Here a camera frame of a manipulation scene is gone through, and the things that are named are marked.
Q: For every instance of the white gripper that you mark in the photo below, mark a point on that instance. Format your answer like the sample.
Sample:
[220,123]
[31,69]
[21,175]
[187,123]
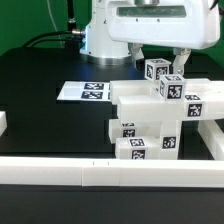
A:
[185,24]

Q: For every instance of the white chair backrest frame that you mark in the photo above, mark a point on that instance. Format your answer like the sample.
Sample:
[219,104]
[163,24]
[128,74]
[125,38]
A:
[138,101]

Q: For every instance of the white chair seat part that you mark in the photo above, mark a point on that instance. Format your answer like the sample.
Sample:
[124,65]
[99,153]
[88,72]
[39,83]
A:
[170,139]

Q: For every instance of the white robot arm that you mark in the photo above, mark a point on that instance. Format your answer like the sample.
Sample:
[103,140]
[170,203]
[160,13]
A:
[99,47]

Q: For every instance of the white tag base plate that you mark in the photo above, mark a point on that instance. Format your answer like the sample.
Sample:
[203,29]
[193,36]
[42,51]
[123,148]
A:
[85,91]

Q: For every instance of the white front rail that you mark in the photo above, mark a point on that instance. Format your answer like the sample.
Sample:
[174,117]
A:
[111,172]

